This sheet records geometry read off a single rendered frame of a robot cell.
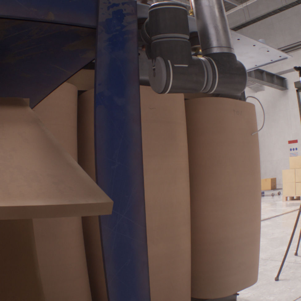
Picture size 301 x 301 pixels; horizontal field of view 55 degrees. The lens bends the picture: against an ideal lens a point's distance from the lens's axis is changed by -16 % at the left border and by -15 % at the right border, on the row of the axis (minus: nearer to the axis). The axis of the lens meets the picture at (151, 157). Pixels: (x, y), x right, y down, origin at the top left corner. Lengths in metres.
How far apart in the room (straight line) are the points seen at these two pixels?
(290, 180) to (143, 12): 6.56
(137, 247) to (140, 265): 0.01
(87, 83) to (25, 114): 1.04
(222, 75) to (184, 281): 0.77
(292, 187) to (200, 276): 6.13
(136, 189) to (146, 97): 0.92
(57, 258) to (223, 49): 0.79
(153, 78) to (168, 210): 0.49
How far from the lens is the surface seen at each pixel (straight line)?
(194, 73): 0.85
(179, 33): 0.85
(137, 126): 0.23
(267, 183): 9.48
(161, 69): 0.82
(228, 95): 1.47
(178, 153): 1.18
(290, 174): 7.44
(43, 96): 0.43
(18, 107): 0.18
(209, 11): 0.96
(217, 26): 0.95
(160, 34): 0.85
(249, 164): 1.43
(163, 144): 1.14
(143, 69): 1.21
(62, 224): 1.00
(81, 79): 1.20
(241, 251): 1.43
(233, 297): 1.70
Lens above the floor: 0.76
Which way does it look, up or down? 3 degrees up
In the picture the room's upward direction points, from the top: 3 degrees counter-clockwise
